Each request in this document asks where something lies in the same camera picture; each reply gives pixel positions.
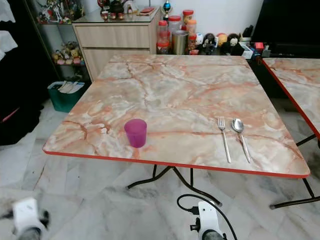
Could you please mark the green storage bin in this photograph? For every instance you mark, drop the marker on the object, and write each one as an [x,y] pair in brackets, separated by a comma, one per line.
[64,100]

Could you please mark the small trophy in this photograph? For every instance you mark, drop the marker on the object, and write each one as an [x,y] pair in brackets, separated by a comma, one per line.
[167,8]

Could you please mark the silver metal spoon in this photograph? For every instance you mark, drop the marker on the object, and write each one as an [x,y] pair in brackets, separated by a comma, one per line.
[237,125]

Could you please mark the dark teapot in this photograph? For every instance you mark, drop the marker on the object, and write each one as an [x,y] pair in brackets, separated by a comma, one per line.
[117,7]

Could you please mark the black monkey plush toy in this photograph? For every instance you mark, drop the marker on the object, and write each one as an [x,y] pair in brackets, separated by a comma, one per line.
[233,42]

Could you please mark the flat red box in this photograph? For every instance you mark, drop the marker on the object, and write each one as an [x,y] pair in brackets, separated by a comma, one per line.
[147,10]

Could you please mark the red lid plastic jar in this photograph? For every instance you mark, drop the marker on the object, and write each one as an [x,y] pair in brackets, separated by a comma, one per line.
[163,40]

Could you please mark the white hanging cloth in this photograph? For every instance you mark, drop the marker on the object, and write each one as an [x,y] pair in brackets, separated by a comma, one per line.
[6,11]
[7,45]

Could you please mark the light wooden cabinet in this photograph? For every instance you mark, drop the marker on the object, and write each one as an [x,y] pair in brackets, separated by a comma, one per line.
[112,37]

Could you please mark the marble pattern folding table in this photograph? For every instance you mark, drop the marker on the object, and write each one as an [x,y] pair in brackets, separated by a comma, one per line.
[297,82]
[175,102]

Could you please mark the steel tumbler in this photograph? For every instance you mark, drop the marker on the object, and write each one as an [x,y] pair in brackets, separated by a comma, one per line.
[180,43]

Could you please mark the yellow plush toy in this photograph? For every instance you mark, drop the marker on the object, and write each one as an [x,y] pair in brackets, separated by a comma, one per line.
[221,38]

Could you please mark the purple plastic cup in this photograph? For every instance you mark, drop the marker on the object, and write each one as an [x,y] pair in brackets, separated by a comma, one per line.
[135,133]

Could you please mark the small box of clutter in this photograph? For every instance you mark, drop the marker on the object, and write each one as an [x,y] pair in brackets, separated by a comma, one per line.
[254,49]

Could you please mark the clear jar with red lid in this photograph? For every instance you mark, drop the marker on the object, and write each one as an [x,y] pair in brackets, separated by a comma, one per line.
[174,24]

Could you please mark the orange snack jar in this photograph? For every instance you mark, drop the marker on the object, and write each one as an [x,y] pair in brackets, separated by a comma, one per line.
[191,26]

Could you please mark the row of small figurines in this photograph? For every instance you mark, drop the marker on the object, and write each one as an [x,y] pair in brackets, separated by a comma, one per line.
[69,55]

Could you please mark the black television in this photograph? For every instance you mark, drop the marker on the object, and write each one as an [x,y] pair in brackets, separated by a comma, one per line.
[287,20]

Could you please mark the glass display shelf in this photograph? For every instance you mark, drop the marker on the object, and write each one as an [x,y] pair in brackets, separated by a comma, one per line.
[55,27]

